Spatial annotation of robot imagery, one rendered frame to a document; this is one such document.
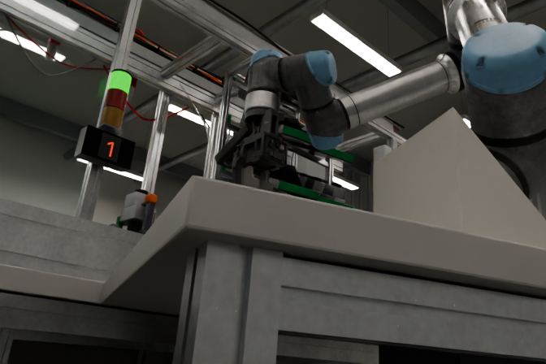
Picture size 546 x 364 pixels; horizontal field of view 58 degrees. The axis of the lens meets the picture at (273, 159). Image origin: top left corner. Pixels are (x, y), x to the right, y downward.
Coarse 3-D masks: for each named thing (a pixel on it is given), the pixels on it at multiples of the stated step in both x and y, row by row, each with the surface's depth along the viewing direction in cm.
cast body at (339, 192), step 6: (324, 186) 143; (330, 186) 141; (336, 186) 141; (324, 192) 142; (330, 192) 141; (336, 192) 140; (342, 192) 142; (330, 198) 140; (336, 198) 139; (342, 198) 142
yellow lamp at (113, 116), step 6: (108, 108) 117; (114, 108) 117; (102, 114) 117; (108, 114) 116; (114, 114) 117; (120, 114) 118; (102, 120) 116; (108, 120) 116; (114, 120) 116; (120, 120) 118; (114, 126) 116; (120, 126) 118
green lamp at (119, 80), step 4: (112, 72) 121; (116, 72) 121; (120, 72) 121; (124, 72) 121; (112, 76) 121; (116, 76) 120; (120, 76) 120; (124, 76) 121; (128, 76) 122; (112, 80) 120; (116, 80) 120; (120, 80) 120; (124, 80) 121; (128, 80) 122; (112, 84) 119; (116, 84) 119; (120, 84) 120; (124, 84) 120; (128, 84) 122; (108, 88) 120; (112, 88) 119; (116, 88) 119; (120, 88) 119; (124, 88) 120; (128, 88) 122
